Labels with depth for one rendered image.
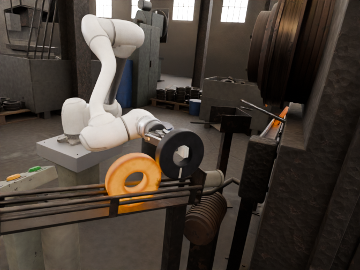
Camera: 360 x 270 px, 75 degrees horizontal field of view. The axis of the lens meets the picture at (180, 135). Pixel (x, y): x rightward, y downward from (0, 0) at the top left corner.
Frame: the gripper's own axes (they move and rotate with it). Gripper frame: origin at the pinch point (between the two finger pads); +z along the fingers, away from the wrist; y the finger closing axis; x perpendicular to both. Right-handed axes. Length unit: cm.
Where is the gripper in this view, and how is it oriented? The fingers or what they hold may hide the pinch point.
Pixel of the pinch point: (180, 148)
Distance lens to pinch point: 70.0
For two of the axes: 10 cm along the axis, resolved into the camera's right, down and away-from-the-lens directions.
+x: 0.8, -9.6, -2.9
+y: -8.7, 0.8, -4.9
